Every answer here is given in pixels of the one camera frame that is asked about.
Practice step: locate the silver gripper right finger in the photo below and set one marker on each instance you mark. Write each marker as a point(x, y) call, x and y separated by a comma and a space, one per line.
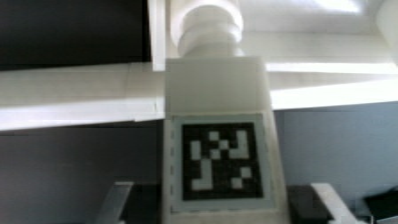
point(317, 205)

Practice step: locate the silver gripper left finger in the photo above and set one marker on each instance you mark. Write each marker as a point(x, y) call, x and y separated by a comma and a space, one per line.
point(131, 206)

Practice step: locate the white table leg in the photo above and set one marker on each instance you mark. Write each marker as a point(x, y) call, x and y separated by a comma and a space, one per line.
point(223, 185)

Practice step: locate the white square table top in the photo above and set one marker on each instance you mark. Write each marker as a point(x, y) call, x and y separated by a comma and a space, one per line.
point(312, 35)

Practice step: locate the white U-shaped fence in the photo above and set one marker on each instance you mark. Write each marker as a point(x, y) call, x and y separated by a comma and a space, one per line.
point(125, 92)

